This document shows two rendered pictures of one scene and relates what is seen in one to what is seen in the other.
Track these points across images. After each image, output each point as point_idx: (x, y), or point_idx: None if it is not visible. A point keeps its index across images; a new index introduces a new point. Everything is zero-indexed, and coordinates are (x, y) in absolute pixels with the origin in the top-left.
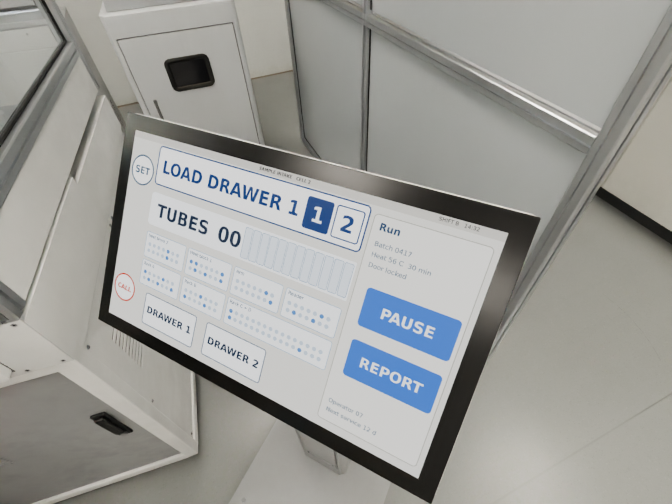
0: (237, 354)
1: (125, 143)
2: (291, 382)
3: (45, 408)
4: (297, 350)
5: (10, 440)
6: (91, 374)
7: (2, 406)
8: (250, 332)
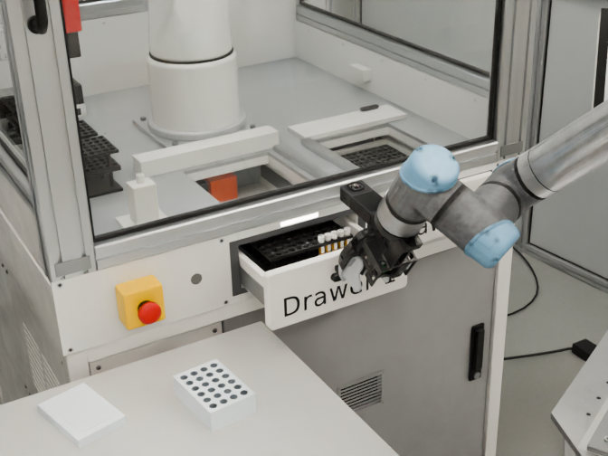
0: None
1: (602, 25)
2: None
3: (458, 296)
4: None
5: (408, 349)
6: (512, 245)
7: (441, 280)
8: None
